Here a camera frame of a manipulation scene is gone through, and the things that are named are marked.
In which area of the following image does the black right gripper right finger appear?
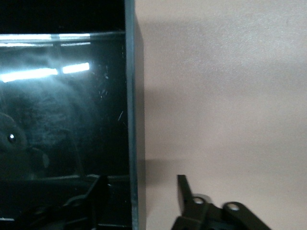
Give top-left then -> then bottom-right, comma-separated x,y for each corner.
170,174 -> 272,230

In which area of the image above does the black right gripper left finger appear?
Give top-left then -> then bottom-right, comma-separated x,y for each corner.
0,175 -> 109,230

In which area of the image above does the black plastic box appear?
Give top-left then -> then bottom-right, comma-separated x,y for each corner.
0,0 -> 146,230

